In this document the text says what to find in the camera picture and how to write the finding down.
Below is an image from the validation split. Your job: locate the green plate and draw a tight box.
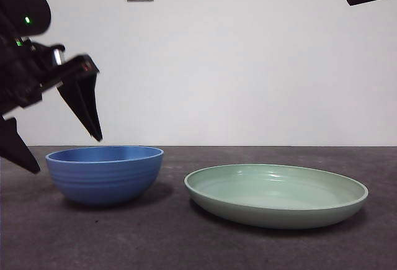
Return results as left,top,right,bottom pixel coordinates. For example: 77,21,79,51
184,163,369,230

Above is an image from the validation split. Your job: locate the pale grey camera box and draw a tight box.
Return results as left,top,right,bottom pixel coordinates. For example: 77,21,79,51
51,47,66,66

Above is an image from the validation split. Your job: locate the blue bowl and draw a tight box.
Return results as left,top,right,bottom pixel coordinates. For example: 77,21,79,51
45,145,164,207

